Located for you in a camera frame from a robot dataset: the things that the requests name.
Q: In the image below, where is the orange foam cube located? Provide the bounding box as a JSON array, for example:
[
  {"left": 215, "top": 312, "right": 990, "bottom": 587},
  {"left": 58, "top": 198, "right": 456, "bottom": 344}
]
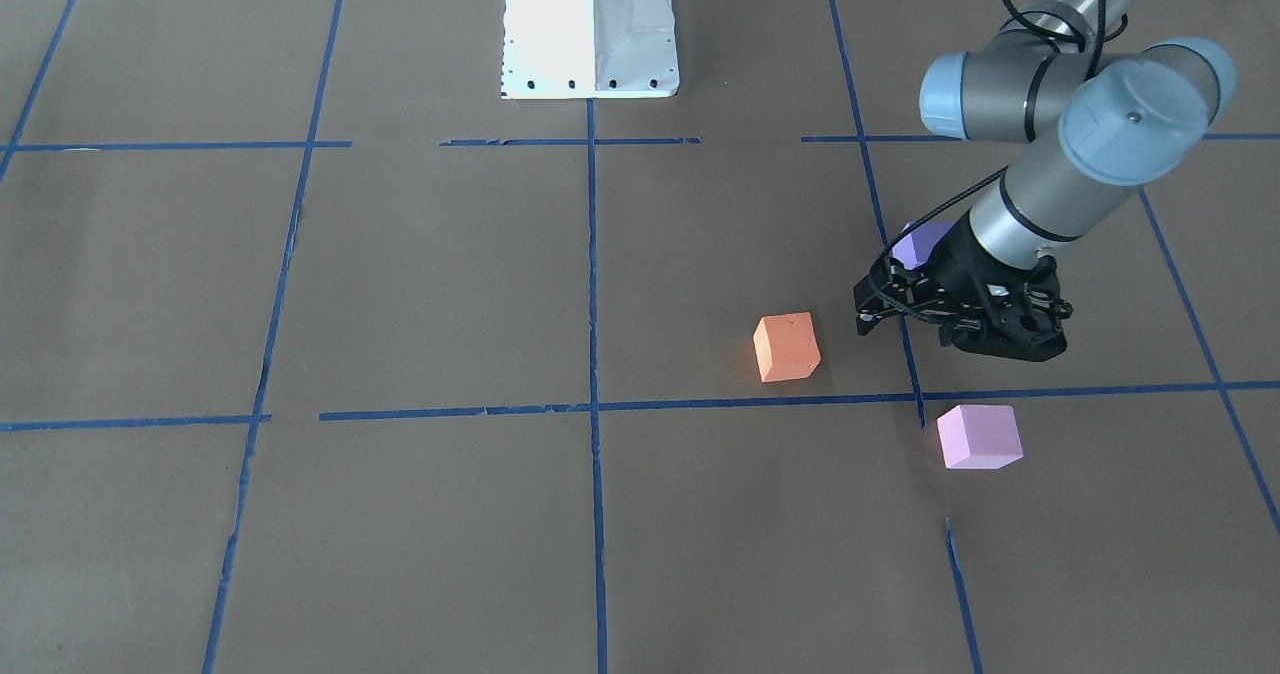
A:
[{"left": 751, "top": 311, "right": 822, "bottom": 382}]

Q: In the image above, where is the purple foam cube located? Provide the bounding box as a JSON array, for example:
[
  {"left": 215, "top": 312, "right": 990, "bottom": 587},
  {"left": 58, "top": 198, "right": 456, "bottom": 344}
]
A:
[{"left": 891, "top": 220, "right": 955, "bottom": 270}]

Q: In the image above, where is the pink foam cube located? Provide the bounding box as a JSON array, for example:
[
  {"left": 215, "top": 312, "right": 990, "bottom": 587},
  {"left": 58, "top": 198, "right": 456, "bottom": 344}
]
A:
[{"left": 936, "top": 404, "right": 1025, "bottom": 469}]

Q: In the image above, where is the brown paper table cover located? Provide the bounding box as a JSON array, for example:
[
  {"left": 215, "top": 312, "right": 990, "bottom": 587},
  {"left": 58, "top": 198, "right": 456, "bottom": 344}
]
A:
[{"left": 3, "top": 0, "right": 1277, "bottom": 673}]

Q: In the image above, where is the white camera mast pedestal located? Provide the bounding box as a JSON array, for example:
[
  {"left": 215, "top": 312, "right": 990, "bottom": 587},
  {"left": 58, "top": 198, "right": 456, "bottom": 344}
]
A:
[{"left": 500, "top": 0, "right": 681, "bottom": 100}]

